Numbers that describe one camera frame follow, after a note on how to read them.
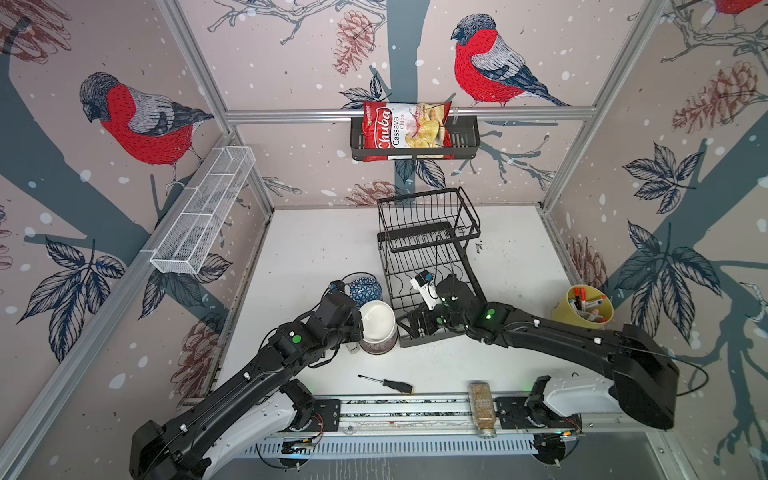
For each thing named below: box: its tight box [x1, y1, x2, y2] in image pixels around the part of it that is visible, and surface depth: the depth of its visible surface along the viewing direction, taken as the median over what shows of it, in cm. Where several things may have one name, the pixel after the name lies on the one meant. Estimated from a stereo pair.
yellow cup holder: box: [552, 284, 614, 329], surface depth 82 cm
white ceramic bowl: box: [358, 300, 398, 355], surface depth 81 cm
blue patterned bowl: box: [344, 276, 383, 309], surface depth 91 cm
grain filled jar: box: [468, 381, 497, 439], surface depth 72 cm
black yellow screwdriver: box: [357, 375, 415, 395], surface depth 79 cm
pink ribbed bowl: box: [359, 333, 398, 355], surface depth 83 cm
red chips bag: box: [364, 101, 455, 162], surface depth 90 cm
